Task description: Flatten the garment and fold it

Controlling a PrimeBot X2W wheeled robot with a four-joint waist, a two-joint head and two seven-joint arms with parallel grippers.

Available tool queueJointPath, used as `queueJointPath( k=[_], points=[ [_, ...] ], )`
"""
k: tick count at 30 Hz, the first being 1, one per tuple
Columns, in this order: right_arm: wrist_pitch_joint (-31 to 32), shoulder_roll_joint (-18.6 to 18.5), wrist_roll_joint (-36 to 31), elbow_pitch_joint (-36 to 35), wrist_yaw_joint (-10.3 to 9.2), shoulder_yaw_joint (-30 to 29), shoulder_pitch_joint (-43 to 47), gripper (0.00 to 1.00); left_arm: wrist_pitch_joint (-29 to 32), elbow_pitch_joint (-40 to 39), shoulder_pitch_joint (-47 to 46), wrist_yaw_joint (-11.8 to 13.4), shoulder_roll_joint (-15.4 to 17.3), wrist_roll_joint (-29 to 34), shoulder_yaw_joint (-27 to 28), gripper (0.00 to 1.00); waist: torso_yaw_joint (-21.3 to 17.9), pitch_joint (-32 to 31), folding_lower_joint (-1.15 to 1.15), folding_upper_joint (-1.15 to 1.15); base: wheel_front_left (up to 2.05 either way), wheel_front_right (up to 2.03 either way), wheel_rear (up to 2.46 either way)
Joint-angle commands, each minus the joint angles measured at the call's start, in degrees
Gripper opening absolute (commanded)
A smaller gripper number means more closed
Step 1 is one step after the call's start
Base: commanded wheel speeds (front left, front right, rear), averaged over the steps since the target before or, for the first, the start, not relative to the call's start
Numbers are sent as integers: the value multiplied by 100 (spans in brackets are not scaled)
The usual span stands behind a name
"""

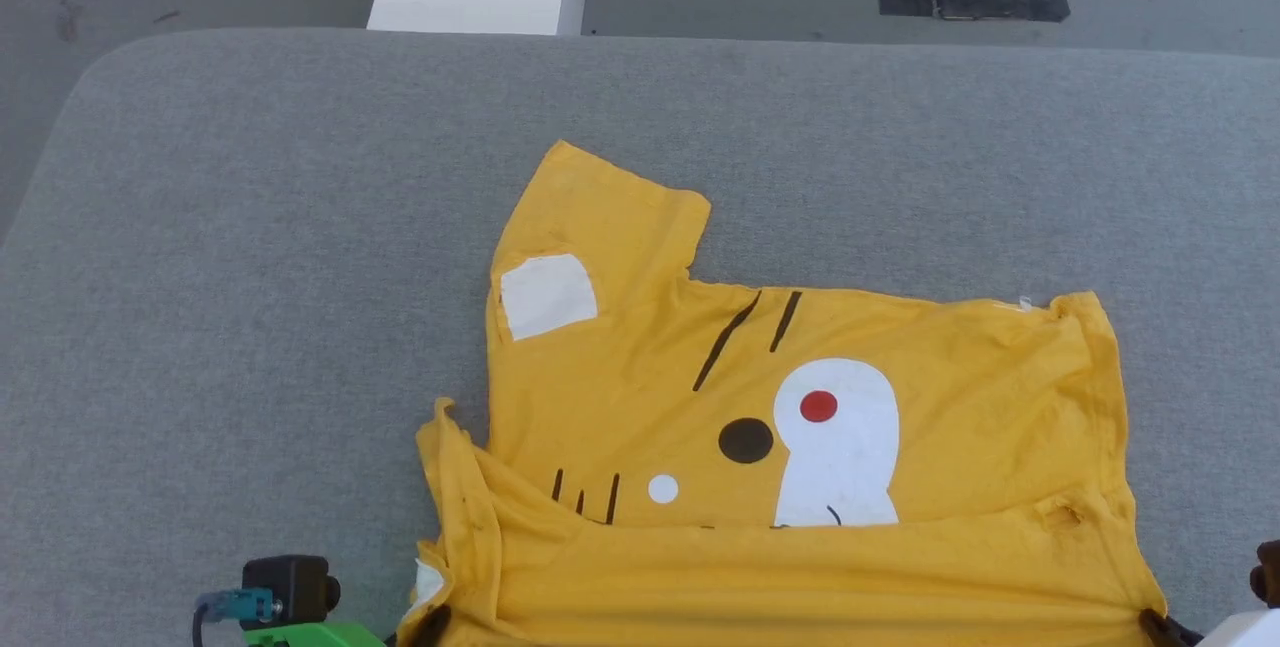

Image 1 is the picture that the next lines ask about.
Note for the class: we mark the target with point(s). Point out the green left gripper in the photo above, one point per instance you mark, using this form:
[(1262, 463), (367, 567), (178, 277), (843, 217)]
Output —
[(320, 637)]

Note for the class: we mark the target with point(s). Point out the black floor tape strip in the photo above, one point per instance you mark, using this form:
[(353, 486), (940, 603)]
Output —
[(1038, 7), (905, 2)]

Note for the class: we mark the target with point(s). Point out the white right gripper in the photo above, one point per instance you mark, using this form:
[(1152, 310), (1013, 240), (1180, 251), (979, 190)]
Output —
[(1250, 632)]

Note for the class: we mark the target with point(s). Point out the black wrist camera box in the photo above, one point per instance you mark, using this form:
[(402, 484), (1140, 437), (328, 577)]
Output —
[(1268, 572), (295, 587)]

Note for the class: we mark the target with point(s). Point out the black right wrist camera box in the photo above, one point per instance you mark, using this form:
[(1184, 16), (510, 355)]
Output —
[(1268, 572)]

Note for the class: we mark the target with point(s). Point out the yellow tiger print t-shirt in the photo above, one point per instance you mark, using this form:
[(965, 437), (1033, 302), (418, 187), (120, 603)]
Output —
[(800, 547)]

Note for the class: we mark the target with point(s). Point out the grey fabric sofa seat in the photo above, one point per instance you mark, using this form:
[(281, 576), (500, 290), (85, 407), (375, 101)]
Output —
[(250, 277)]

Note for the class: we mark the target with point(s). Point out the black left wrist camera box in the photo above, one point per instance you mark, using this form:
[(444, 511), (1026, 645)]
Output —
[(295, 587)]

